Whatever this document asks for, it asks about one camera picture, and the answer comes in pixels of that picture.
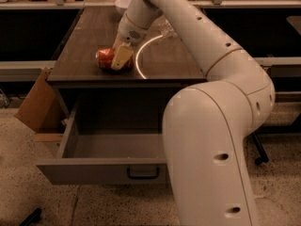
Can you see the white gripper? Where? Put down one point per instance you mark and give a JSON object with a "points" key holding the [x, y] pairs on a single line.
{"points": [[129, 32]]}

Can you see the red coke can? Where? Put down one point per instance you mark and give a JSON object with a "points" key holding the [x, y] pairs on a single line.
{"points": [[104, 60]]}

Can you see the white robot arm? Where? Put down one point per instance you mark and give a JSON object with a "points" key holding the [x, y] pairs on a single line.
{"points": [[205, 125]]}

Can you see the grey cabinet with dark top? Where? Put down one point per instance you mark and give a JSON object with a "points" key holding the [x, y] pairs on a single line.
{"points": [[95, 57]]}

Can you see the open grey top drawer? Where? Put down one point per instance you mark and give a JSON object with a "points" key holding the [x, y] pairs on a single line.
{"points": [[93, 156]]}

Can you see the white ceramic bowl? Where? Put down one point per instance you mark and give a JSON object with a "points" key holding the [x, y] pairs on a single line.
{"points": [[122, 5]]}

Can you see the clear plastic bottle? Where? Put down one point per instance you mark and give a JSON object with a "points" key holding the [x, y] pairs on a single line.
{"points": [[166, 29]]}

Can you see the brown cardboard piece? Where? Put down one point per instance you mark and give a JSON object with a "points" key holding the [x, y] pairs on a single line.
{"points": [[41, 111]]}

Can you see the black metal leg bar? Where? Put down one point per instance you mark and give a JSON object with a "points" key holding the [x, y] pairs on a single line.
{"points": [[263, 157]]}

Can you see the black bar bottom left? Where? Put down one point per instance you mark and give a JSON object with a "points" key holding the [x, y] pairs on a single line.
{"points": [[34, 217]]}

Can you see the black drawer handle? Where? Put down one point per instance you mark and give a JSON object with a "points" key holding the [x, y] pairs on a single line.
{"points": [[143, 173]]}

